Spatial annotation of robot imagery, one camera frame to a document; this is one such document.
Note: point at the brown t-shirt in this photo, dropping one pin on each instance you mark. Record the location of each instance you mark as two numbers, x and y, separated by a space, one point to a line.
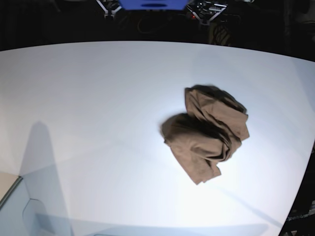
209 132

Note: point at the blue plastic bin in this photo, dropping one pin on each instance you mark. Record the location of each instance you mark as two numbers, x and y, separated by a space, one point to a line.
153 4

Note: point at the black power strip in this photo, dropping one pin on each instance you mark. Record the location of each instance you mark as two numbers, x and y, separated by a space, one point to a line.
206 8

